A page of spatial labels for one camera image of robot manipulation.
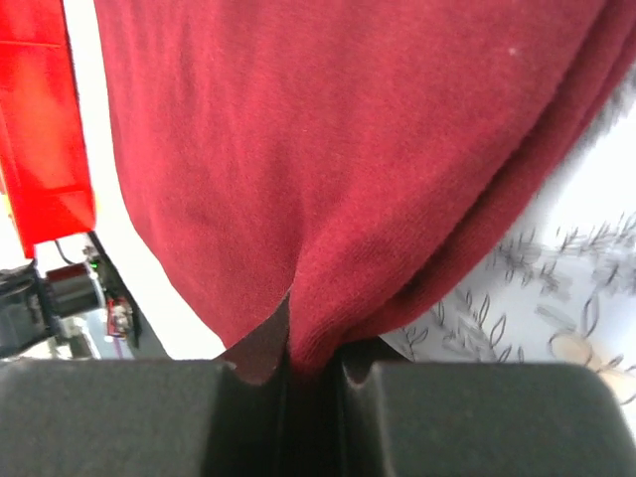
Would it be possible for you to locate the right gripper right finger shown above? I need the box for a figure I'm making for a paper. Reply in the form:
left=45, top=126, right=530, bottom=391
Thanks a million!
left=339, top=342, right=635, bottom=476

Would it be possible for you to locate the floral table mat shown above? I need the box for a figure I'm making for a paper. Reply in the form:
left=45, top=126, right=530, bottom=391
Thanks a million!
left=64, top=1, right=635, bottom=408

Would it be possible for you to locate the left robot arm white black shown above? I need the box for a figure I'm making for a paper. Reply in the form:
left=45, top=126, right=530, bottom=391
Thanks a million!
left=1, top=261, right=105, bottom=359

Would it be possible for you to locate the dark red t shirt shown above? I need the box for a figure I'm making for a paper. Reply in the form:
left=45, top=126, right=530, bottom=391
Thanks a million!
left=95, top=1, right=635, bottom=375

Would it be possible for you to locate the red plastic bin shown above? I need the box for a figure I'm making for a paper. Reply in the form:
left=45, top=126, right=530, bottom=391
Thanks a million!
left=1, top=1, right=95, bottom=258

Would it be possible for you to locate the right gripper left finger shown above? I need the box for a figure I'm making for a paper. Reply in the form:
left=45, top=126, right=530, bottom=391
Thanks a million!
left=1, top=303, right=288, bottom=476

